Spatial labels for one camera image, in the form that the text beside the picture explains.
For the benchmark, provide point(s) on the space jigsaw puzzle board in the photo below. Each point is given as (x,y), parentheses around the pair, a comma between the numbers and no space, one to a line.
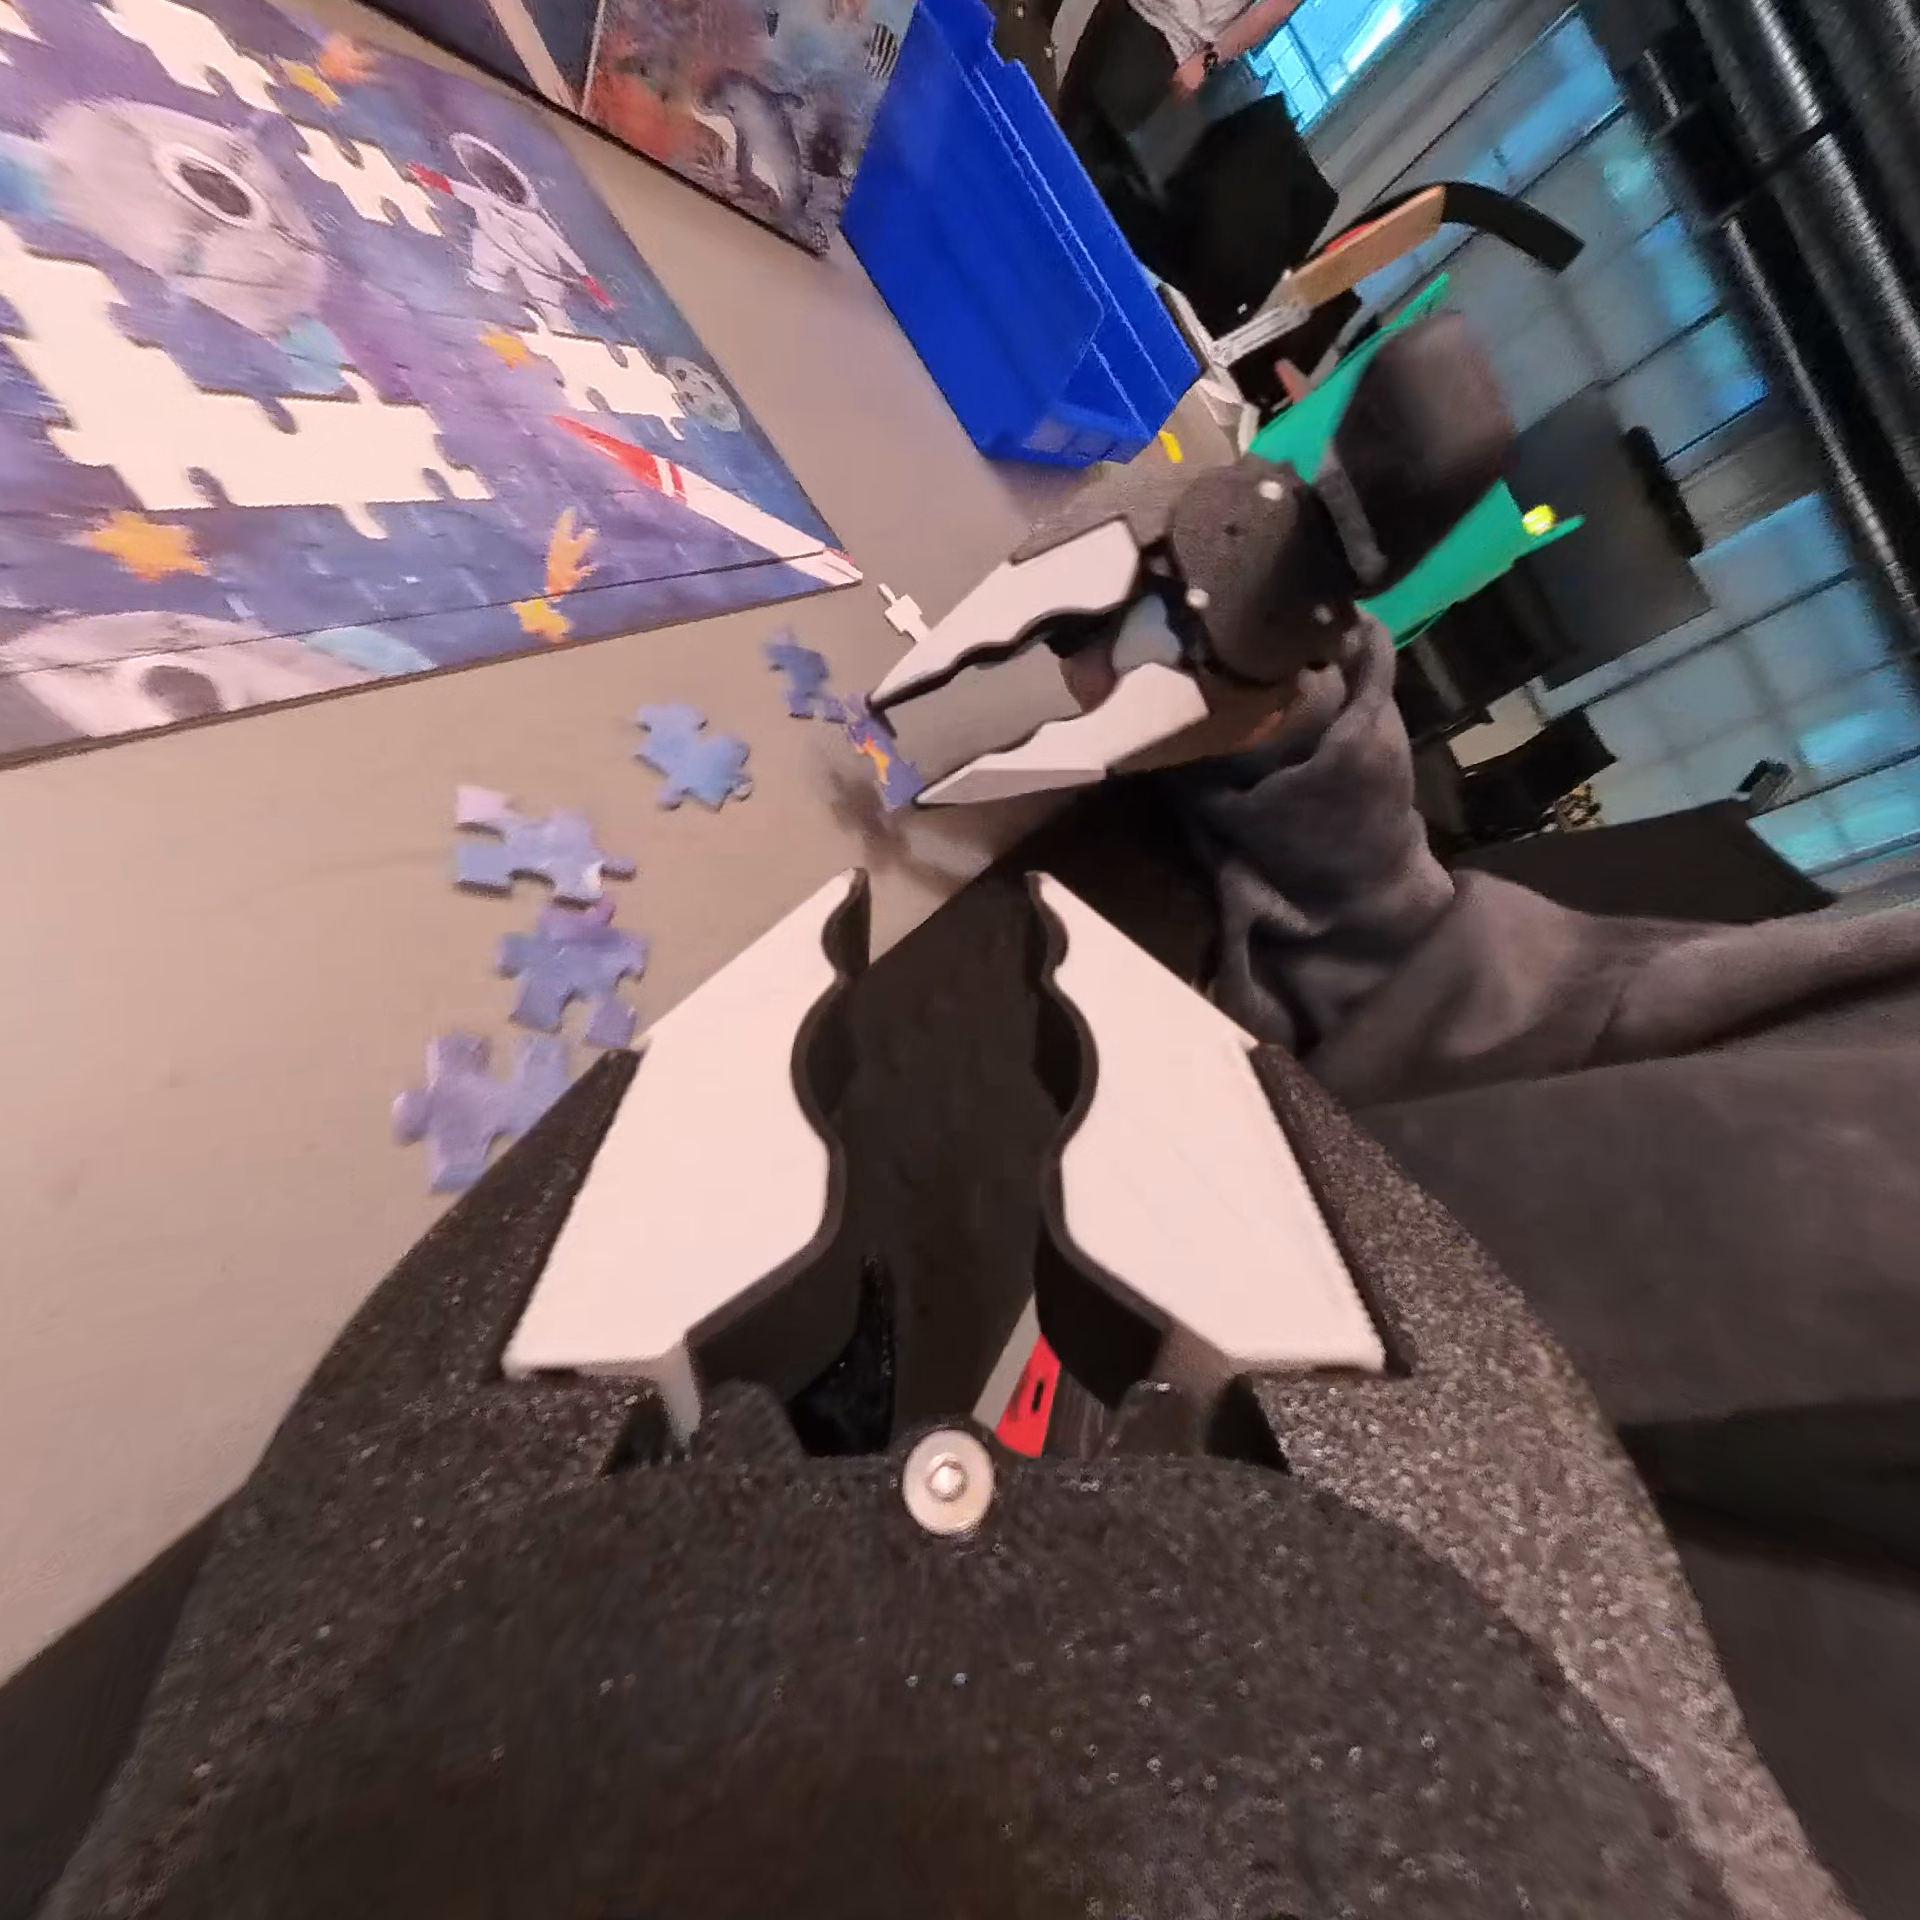
(299,571)

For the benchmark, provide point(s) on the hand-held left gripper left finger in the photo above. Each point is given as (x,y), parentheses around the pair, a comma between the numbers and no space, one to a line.
(690,1202)

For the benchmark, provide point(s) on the blue jigsaw piece orange mark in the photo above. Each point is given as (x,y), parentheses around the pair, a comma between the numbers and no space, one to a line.
(886,758)

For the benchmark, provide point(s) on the black computer monitor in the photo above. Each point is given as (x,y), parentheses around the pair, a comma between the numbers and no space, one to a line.
(1611,557)

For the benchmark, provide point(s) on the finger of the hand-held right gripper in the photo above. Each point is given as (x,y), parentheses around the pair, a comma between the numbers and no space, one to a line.
(1036,587)
(1108,734)

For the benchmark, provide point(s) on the space print puzzle box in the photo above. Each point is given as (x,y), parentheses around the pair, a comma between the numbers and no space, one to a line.
(675,91)

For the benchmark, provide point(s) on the blue plastic bin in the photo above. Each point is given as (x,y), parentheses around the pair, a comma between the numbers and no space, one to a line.
(973,226)

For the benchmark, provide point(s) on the metal bracket with red sticker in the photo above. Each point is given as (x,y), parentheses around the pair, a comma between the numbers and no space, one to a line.
(1022,1403)

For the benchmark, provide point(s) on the person's right forearm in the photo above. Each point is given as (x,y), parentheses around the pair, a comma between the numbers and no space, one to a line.
(1320,840)

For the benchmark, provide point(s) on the white-backed jigsaw puzzle piece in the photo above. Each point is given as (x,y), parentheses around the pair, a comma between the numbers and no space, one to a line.
(900,608)

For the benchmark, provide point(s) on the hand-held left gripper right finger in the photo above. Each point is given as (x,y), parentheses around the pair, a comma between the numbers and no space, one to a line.
(1213,1202)

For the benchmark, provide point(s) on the wooden plank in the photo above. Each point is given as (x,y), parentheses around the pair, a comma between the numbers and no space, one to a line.
(1365,247)

